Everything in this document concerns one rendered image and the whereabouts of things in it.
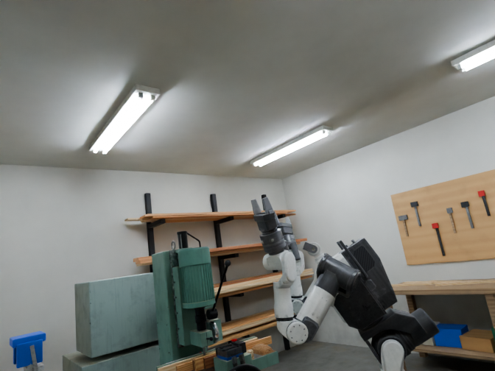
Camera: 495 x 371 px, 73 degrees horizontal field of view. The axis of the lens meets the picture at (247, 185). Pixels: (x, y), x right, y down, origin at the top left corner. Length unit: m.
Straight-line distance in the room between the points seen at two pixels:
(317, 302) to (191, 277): 0.76
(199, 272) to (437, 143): 3.44
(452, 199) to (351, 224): 1.38
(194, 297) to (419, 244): 3.31
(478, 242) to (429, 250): 0.52
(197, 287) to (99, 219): 2.57
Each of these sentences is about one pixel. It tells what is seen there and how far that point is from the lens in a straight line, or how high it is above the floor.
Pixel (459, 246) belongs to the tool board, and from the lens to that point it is 4.44.
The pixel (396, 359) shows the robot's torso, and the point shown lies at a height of 0.93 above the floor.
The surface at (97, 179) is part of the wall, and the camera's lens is 4.33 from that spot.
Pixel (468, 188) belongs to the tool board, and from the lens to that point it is 4.38.
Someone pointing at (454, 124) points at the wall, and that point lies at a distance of 4.52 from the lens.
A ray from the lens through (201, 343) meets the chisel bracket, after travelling 1.90.
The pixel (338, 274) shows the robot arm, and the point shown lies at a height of 1.30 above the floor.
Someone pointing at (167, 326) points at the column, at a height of 1.10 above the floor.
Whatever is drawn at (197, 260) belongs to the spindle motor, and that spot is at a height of 1.43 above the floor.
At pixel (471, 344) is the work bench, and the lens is 4.15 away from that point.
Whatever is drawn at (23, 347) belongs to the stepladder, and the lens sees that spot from 2.37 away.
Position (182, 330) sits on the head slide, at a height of 1.08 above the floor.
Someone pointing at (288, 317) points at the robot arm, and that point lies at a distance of 1.33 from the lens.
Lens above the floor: 1.41
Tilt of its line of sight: 12 degrees up
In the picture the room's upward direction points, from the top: 8 degrees counter-clockwise
